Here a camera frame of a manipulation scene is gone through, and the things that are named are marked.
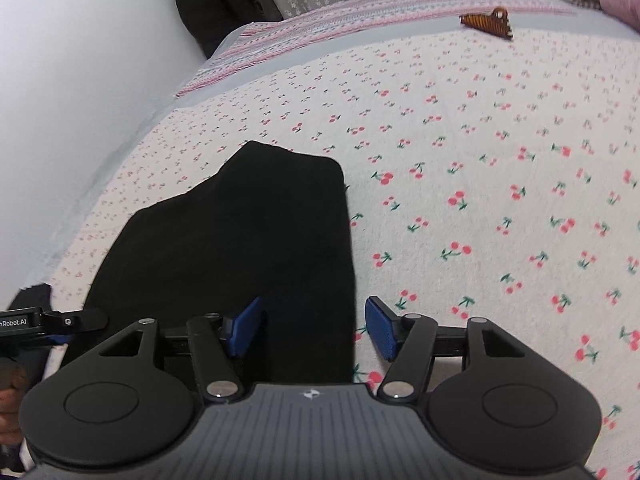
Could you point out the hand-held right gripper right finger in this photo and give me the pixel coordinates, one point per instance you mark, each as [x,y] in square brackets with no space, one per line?
[382,327]

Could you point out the black pants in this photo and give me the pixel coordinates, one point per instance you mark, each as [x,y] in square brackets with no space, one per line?
[225,240]

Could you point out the cherry print bed sheet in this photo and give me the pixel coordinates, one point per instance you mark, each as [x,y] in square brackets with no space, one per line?
[475,160]

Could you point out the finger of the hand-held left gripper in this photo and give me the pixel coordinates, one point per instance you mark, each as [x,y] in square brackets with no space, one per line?
[75,320]

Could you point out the striped pink blue blanket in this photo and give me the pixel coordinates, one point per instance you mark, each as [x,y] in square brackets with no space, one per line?
[400,7]

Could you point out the person's left hand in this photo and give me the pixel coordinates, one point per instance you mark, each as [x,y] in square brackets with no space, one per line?
[11,395]

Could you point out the brown hair claw clip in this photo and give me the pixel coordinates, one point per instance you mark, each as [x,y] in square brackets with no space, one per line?
[487,22]

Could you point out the dark hanging clothing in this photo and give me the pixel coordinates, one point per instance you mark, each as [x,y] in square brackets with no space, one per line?
[220,0]

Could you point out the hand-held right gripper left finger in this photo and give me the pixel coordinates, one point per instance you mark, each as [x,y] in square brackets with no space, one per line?
[246,330]

